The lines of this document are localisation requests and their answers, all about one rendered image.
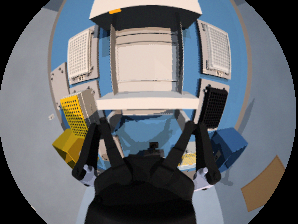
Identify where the grey box with green button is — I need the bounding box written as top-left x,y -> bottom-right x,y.
144,142 -> 165,158

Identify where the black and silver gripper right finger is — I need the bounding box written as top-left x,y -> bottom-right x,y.
151,109 -> 221,192

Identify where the yellow bin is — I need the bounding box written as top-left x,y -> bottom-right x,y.
52,128 -> 85,169

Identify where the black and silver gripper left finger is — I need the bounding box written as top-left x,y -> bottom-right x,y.
72,109 -> 134,187

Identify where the grey flat plate with corner pegs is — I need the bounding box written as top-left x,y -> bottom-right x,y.
50,62 -> 70,110

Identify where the beige rectangular plate nest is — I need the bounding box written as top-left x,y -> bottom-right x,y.
192,78 -> 230,124

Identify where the blue bench mat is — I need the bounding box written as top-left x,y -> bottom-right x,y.
51,0 -> 248,158

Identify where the black multi-well plate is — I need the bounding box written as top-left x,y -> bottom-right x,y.
198,86 -> 228,129

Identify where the blue open-top bin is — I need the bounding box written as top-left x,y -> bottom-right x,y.
211,127 -> 248,173

